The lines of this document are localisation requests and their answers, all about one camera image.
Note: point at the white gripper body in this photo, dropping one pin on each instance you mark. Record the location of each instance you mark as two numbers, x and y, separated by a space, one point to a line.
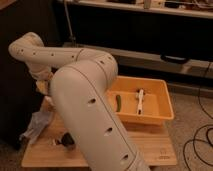
43 82

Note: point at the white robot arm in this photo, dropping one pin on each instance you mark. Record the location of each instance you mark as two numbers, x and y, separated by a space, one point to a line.
80 78

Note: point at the white paper cup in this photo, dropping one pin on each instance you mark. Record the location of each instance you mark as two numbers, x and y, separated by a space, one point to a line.
49 100

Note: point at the black metal cup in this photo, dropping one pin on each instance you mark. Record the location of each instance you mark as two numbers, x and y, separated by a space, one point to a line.
66 140

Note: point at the metal pole stand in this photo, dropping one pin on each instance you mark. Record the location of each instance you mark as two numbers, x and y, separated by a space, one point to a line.
71 35

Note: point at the grey cloth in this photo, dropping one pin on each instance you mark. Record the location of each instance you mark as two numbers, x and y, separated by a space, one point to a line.
39 121

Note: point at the green pepper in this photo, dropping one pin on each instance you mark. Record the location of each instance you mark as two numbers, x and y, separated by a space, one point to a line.
118 100

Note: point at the yellow plastic bin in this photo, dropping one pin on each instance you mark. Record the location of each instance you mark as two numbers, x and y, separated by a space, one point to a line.
157 107

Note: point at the wooden shelf with clutter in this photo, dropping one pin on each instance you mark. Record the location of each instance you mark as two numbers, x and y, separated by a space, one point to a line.
147 6

